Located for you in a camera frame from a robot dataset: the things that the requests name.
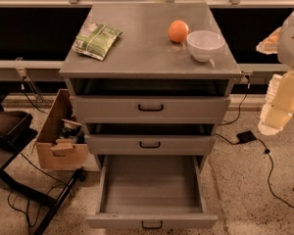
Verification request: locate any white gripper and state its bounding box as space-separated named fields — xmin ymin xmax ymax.
xmin=256 ymin=27 xmax=294 ymax=135

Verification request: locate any green jalapeno chip bag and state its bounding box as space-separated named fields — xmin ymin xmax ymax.
xmin=72 ymin=23 xmax=122 ymax=61

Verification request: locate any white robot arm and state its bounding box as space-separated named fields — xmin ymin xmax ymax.
xmin=256 ymin=11 xmax=294 ymax=135

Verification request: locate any grey drawer cabinet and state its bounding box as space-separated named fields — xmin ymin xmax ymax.
xmin=58 ymin=1 xmax=242 ymax=171

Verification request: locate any bottom grey drawer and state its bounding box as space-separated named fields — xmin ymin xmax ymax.
xmin=87 ymin=155 xmax=218 ymax=230

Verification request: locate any grey drawer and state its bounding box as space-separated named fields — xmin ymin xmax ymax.
xmin=87 ymin=155 xmax=218 ymax=230
xmin=85 ymin=135 xmax=216 ymax=156
xmin=71 ymin=96 xmax=229 ymax=123

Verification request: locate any middle grey drawer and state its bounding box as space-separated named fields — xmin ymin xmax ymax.
xmin=85 ymin=135 xmax=216 ymax=156

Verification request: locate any top grey drawer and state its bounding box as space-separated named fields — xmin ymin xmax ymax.
xmin=71 ymin=96 xmax=229 ymax=123

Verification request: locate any black power adapter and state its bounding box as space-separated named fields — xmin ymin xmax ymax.
xmin=237 ymin=130 xmax=256 ymax=144

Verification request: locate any white bowl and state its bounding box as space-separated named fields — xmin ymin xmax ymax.
xmin=186 ymin=30 xmax=225 ymax=62

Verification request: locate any orange fruit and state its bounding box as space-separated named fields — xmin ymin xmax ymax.
xmin=168 ymin=21 xmax=188 ymax=43

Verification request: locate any jar in cardboard box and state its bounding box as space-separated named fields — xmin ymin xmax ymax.
xmin=58 ymin=118 xmax=82 ymax=144

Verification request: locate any cardboard box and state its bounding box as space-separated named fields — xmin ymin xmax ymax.
xmin=36 ymin=89 xmax=89 ymax=170

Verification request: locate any black table stand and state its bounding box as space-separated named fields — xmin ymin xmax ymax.
xmin=0 ymin=128 xmax=85 ymax=235

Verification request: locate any dark tray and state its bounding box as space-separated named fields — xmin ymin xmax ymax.
xmin=0 ymin=104 xmax=32 ymax=144

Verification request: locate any black power cable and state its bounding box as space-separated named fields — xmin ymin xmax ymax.
xmin=215 ymin=132 xmax=294 ymax=211

